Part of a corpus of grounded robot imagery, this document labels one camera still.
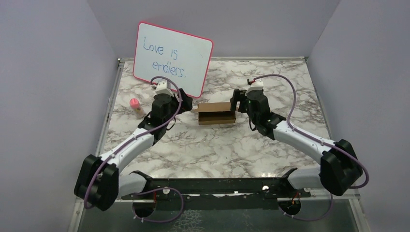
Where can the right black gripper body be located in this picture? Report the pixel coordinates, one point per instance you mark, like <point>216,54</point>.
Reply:
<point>239,95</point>

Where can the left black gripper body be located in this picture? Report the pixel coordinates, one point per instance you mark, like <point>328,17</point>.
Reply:
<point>175,108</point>

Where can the brown cardboard box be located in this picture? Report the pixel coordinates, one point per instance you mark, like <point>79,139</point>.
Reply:
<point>215,113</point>

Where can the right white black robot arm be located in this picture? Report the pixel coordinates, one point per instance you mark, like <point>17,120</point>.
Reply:
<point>338,166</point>

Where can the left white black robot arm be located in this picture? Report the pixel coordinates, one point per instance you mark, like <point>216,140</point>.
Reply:
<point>109,165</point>

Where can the pink capped small bottle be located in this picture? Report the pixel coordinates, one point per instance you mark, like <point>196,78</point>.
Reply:
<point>136,106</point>

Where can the pink framed whiteboard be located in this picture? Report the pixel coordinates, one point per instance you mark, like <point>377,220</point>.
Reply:
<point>179,56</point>

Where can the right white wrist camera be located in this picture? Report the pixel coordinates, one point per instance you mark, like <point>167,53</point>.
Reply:
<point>254,85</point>

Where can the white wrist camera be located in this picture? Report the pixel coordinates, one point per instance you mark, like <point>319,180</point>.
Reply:
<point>254,85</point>
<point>162,88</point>

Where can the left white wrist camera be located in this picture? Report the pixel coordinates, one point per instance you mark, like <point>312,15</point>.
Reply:
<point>162,88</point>

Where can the aluminium front frame rail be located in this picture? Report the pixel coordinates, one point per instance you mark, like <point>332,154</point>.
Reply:
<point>221,192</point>

